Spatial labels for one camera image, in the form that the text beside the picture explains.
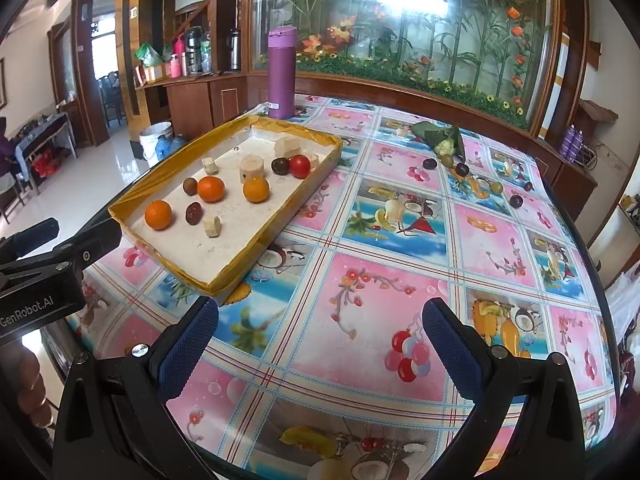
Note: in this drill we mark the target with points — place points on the small beige chunk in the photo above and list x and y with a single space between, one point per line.
212 224
210 165

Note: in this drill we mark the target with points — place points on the purple thermos bottle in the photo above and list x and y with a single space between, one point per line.
281 72

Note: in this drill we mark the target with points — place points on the brown cardboard box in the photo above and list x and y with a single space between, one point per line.
597 110

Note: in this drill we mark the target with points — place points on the small cauliflower floret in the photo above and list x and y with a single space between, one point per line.
445 147

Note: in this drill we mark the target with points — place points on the green round fruit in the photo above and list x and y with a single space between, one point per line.
496 187
446 161

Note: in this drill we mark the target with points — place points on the blue water jug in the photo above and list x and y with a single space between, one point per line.
176 144

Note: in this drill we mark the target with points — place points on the pink bottle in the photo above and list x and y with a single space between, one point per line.
176 64

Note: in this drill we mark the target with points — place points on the white and yellow roll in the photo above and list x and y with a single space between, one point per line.
557 85

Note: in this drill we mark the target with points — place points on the dark thermos flask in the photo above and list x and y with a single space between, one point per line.
192 50

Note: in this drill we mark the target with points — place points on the cloth-covered side table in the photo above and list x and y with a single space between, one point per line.
42 135

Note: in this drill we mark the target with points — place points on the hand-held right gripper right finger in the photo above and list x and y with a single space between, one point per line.
450 347

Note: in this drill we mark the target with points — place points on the dark wooden chair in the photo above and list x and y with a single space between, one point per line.
112 95

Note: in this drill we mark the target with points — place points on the green bottle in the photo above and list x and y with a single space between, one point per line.
206 57

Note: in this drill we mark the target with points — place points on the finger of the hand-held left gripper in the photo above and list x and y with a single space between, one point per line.
35 235
90 247

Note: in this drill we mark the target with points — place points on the steel thermos flask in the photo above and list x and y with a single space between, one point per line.
234 50

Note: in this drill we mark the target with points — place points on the dried red date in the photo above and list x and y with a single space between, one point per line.
193 212

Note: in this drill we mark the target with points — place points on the red tomato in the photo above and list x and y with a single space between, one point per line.
300 166

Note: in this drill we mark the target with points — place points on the white foam tray yellow rim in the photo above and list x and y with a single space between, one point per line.
225 255

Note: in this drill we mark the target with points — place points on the wooden side cabinet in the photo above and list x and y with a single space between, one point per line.
200 97
565 175

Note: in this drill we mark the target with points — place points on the person's left hand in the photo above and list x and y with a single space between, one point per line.
32 390

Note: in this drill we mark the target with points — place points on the green bag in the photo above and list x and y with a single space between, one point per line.
148 55

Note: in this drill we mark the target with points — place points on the green leafy vegetable bundle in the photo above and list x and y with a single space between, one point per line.
430 132

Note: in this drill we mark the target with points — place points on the small brown round fruit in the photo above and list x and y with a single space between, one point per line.
190 186

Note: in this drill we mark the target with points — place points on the printed fruit tablecloth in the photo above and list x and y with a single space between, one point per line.
400 270

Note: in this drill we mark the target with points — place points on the white bucket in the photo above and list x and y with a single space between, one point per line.
149 145

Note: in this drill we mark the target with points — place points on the glass cabinet with artificial flowers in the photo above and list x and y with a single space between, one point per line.
400 35

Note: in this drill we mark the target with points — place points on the yellowish orange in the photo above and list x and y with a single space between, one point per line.
256 189

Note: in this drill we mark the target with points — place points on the deep orange tangerine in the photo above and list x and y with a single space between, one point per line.
158 214
211 188

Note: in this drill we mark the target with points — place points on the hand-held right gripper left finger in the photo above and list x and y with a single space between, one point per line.
187 350

